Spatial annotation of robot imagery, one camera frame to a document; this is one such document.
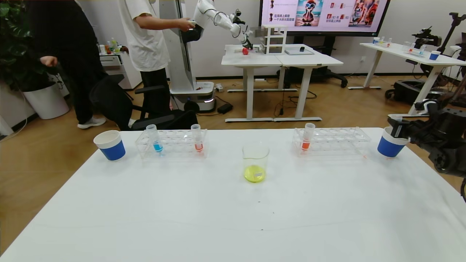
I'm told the person in white shirt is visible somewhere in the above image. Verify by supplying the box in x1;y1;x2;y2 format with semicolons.
118;0;195;117

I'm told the blue white paper cup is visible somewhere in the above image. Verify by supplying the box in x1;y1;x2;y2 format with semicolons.
377;127;410;158
94;130;126;161

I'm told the white cabinet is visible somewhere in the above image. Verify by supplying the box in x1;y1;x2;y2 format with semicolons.
99;51;142;90

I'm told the glass beaker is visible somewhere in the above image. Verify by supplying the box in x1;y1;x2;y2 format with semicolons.
242;142;270;183

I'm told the black office chair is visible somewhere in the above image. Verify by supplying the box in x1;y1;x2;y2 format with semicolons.
89;75;199;131

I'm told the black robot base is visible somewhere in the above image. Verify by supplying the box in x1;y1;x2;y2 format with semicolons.
385;80;448;109

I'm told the large wall display screen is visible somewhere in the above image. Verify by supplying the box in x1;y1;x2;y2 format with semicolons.
259;0;391;37

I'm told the large green potted plant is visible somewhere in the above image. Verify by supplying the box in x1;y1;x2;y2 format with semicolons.
0;0;44;91

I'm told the white plant pot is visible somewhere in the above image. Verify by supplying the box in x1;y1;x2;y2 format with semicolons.
23;81;70;120

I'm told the clear acrylic tube rack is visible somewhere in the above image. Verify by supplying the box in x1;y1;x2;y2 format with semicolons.
135;128;209;159
292;127;371;158

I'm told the black tripod stand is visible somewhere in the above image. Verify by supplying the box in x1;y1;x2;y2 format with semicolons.
437;12;466;55

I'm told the black display stand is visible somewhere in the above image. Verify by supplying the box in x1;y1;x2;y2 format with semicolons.
277;36;348;89

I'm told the white mobile robot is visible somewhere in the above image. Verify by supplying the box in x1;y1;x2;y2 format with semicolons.
159;0;254;112

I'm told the person in black clothes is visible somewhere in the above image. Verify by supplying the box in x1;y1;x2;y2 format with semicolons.
27;0;108;130

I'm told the test tube with red pigment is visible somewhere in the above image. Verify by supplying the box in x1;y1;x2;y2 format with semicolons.
191;124;204;152
301;123;316;151

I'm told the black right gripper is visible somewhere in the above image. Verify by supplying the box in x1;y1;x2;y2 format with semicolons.
387;117;422;139

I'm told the test tube with blue pigment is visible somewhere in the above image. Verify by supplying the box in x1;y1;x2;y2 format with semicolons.
146;124;164;153

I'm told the long white desk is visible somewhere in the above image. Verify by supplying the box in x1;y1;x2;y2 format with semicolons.
348;43;466;119

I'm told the white small drawer unit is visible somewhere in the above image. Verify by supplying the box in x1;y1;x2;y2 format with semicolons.
261;25;287;55

